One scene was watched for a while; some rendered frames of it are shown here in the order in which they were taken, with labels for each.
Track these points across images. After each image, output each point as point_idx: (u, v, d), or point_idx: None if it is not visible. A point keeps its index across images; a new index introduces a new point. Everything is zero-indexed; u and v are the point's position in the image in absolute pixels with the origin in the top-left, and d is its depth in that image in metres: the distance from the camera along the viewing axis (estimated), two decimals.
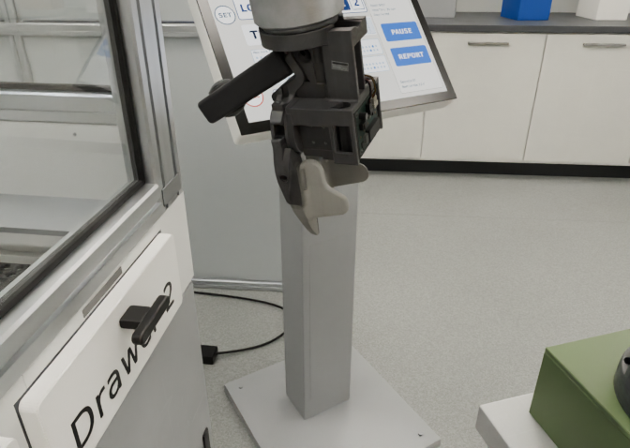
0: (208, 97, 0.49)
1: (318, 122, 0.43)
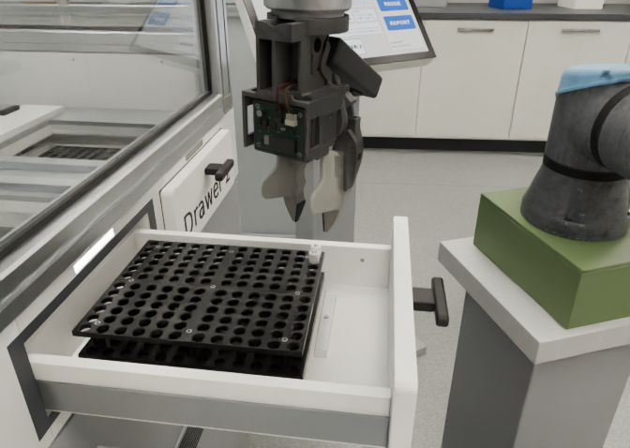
0: None
1: None
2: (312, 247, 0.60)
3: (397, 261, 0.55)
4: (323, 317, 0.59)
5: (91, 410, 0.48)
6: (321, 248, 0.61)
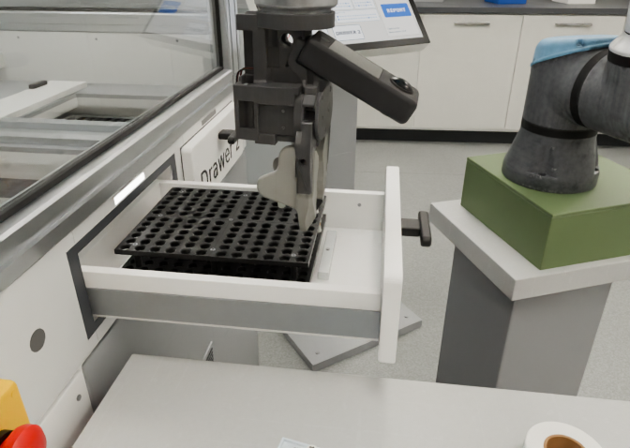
0: None
1: None
2: None
3: (389, 197, 0.64)
4: (325, 249, 0.68)
5: (131, 313, 0.57)
6: None
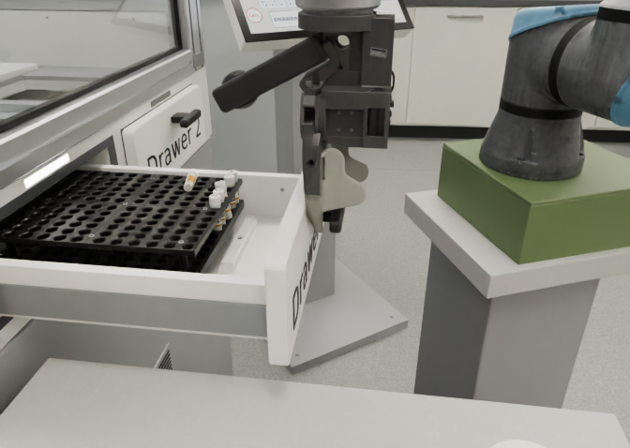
0: (228, 82, 0.48)
1: (353, 104, 0.46)
2: (229, 172, 0.63)
3: (302, 178, 0.57)
4: (237, 238, 0.61)
5: None
6: (237, 174, 0.63)
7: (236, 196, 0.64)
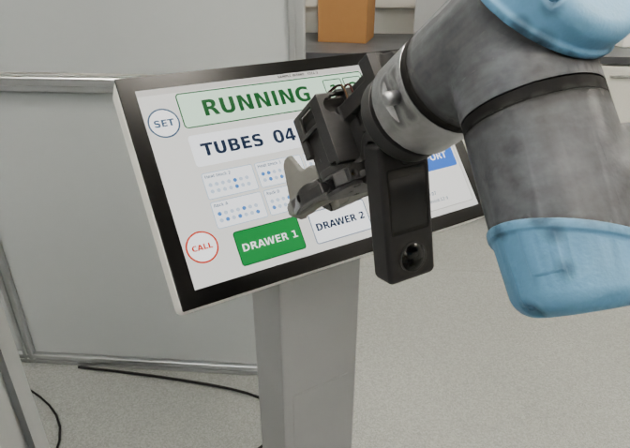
0: (432, 247, 0.42)
1: None
2: None
3: None
4: None
5: None
6: None
7: None
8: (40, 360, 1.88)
